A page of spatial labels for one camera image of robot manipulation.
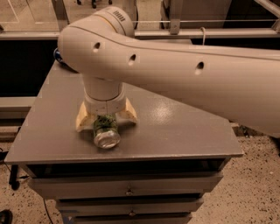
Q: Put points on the middle drawer with lock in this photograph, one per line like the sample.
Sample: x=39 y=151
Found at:
x=126 y=206

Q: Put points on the grey metal railing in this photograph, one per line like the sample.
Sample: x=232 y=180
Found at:
x=21 y=19

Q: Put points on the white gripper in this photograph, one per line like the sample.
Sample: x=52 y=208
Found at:
x=104 y=107

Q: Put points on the blue soda can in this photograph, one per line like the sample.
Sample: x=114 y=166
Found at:
x=56 y=55

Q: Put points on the drawer with lock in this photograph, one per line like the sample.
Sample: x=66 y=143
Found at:
x=125 y=186
x=126 y=206

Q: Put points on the grey drawer cabinet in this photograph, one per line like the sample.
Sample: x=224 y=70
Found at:
x=169 y=137

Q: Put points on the top drawer with lock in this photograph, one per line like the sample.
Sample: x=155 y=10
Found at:
x=125 y=186

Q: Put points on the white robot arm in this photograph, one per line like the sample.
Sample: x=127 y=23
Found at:
x=239 y=84

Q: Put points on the green soda can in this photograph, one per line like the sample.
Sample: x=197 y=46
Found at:
x=105 y=130

